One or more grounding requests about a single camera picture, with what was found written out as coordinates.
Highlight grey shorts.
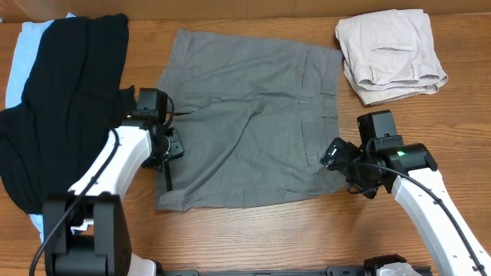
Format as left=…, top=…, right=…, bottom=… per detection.
left=155, top=30, right=346, bottom=211

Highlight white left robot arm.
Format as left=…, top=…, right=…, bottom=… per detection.
left=30, top=110, right=183, bottom=276

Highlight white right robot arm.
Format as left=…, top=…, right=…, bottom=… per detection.
left=320, top=135, right=490, bottom=275

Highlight black shirt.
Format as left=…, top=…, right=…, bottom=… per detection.
left=0, top=13, right=137, bottom=215

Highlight folded beige shorts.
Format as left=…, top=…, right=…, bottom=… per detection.
left=335, top=9, right=448, bottom=105

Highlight light blue garment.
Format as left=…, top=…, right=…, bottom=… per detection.
left=5, top=11, right=93, bottom=242

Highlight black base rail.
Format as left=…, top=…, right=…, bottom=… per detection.
left=157, top=254, right=433, bottom=276

